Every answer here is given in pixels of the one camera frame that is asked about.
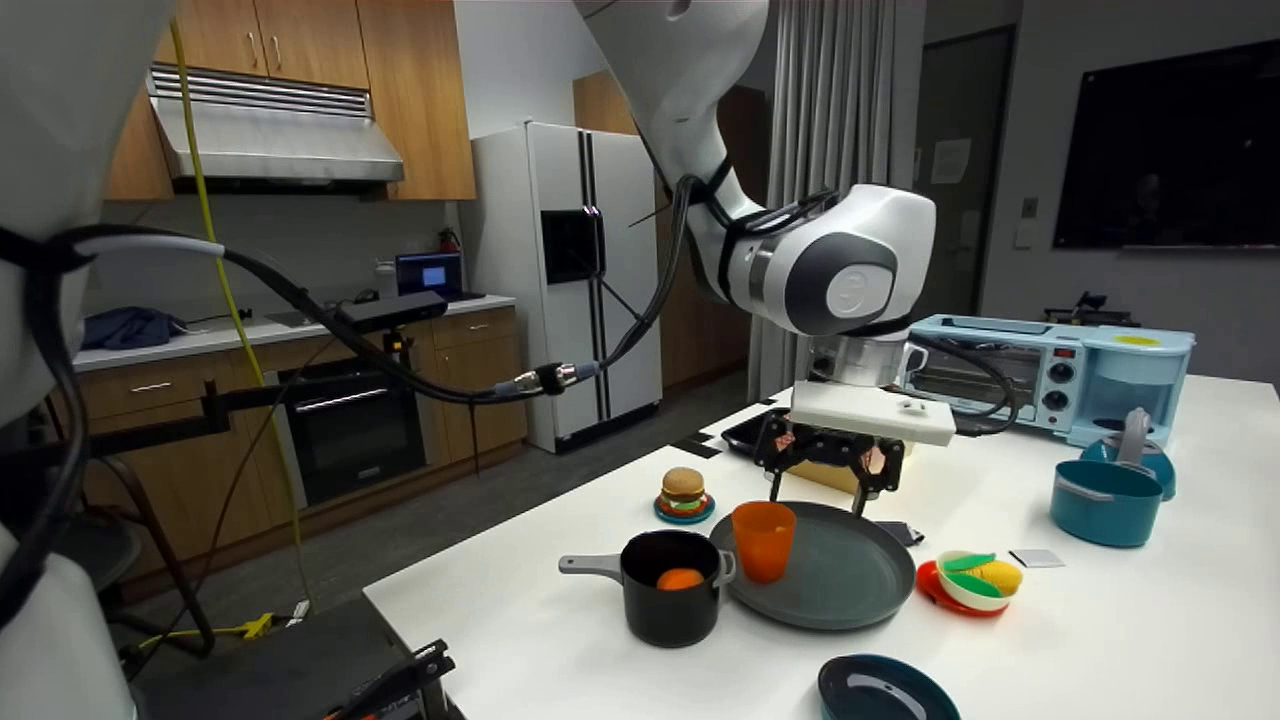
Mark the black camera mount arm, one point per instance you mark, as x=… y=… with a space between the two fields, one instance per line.
x=240 y=398

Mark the small teal saucer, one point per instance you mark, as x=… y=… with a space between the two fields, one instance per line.
x=706 y=511

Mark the white wall switch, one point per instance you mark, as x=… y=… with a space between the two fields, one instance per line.
x=1027 y=224

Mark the dark grey door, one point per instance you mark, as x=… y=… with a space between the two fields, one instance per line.
x=966 y=241

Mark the blue cloth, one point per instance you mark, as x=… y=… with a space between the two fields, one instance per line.
x=126 y=329

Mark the small red plate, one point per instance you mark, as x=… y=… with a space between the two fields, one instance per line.
x=930 y=591

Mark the green yellow toy vegetable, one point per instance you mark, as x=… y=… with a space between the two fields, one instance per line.
x=980 y=581

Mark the grey round frying pan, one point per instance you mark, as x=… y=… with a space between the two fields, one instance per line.
x=842 y=581

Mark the dark blue small pan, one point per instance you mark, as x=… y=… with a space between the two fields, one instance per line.
x=880 y=692

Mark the light blue toaster oven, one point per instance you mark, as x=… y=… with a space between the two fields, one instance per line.
x=1107 y=384

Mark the tall wooden cabinet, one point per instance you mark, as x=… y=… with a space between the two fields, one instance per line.
x=706 y=346

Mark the white refrigerator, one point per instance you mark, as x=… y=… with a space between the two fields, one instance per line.
x=514 y=264

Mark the black grill tray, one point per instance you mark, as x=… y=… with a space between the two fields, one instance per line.
x=747 y=437

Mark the light grey curtain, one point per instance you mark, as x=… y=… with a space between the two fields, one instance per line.
x=825 y=104

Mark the white paper sign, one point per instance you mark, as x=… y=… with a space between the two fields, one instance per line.
x=949 y=163

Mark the red tan cardboard basket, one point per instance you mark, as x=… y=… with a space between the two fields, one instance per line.
x=823 y=482

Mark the small laptop blue screen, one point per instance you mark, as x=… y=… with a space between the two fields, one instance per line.
x=428 y=274

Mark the black built-in oven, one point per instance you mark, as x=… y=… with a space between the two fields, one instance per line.
x=354 y=435

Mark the silver range hood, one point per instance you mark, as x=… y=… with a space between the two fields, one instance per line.
x=295 y=147

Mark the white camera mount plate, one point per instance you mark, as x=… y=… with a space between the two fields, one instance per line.
x=865 y=415

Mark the small white card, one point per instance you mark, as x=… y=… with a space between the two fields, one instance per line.
x=1038 y=556

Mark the toy hamburger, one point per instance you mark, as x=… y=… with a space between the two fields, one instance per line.
x=680 y=489

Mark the black stereo camera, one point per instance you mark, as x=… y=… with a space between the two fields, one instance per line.
x=392 y=308

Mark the black cart platform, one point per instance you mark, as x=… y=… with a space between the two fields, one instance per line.
x=267 y=672

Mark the wooden base cabinets white counter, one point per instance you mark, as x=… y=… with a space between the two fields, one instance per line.
x=473 y=362

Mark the teal bowl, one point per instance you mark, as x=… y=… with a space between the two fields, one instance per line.
x=1107 y=514

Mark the black wall screen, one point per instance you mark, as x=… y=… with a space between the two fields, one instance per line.
x=1172 y=147

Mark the wooden wall cabinets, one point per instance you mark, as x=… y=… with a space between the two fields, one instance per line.
x=334 y=41

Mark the small black device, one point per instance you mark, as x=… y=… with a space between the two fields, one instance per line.
x=1087 y=308

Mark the small orange ball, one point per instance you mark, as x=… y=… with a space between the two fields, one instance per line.
x=680 y=581

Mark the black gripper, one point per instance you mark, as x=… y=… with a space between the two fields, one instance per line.
x=835 y=461

